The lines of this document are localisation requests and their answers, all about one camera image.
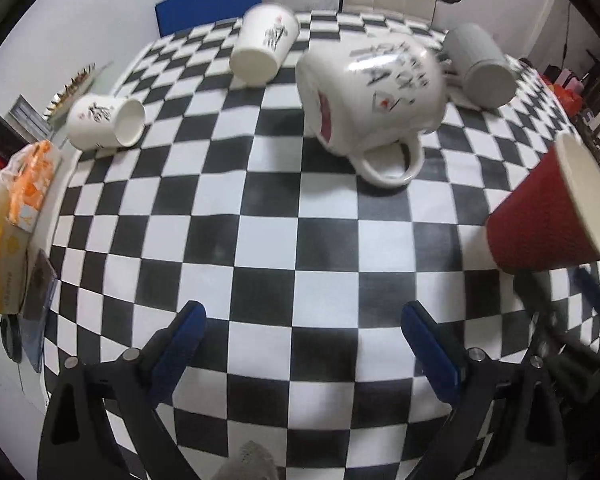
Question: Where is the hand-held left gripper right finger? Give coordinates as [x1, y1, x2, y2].
[401, 301, 578, 480]

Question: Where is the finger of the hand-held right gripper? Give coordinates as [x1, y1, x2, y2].
[572, 265, 600, 331]
[513, 272, 563, 341]

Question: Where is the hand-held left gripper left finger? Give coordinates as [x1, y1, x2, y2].
[37, 300, 207, 480]

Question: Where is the red paper cup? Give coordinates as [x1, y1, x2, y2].
[485, 132, 600, 275]

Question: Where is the small white printed cup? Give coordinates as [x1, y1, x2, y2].
[66, 94, 147, 153]

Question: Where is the grey cup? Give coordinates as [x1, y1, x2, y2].
[444, 22, 517, 109]

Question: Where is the tall white paper cup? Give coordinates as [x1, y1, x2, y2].
[229, 3, 301, 86]

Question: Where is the black and white checkered tablecloth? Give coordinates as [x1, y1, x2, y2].
[40, 7, 600, 480]

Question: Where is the dark booklet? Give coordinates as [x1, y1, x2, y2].
[20, 250, 58, 373]

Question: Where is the red bag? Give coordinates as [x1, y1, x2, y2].
[547, 77, 583, 116]

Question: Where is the orange and white packet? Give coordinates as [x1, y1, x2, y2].
[7, 140, 63, 233]

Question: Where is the large white printed mug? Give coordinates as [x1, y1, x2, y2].
[295, 40, 451, 190]

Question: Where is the grey box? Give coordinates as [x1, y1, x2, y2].
[10, 95, 53, 138]

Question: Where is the spiky patterned tray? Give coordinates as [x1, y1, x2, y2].
[45, 62, 98, 116]

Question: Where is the blue board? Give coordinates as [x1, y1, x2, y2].
[155, 0, 263, 38]

